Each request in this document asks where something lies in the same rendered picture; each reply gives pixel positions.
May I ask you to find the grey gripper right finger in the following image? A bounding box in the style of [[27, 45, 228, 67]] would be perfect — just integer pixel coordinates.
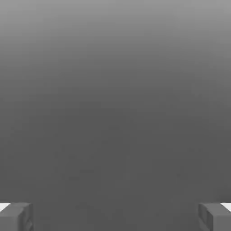
[[197, 202, 231, 231]]

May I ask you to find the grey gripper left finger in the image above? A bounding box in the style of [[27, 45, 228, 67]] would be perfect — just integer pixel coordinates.
[[0, 202, 34, 231]]

